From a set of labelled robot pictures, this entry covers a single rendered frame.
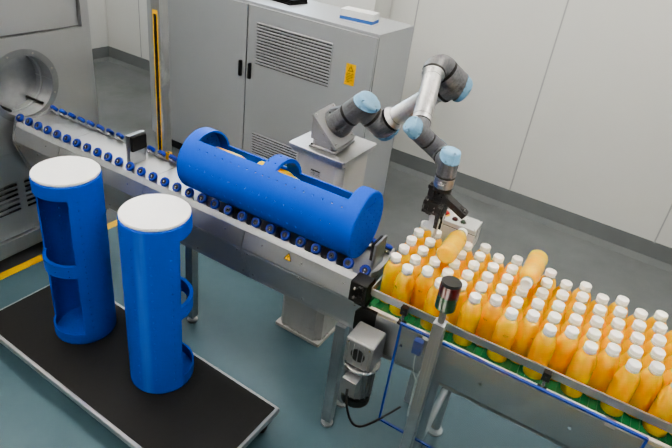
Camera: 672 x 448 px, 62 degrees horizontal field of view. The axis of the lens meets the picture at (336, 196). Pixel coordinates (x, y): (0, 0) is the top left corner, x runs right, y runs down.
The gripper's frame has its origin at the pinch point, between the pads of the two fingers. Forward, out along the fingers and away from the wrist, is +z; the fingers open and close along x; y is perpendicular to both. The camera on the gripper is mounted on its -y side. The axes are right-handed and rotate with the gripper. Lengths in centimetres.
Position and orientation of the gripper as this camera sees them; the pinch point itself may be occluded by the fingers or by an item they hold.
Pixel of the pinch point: (436, 232)
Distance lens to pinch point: 222.6
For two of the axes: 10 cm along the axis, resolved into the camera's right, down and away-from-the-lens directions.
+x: -5.0, 3.7, -7.8
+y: -8.6, -3.4, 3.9
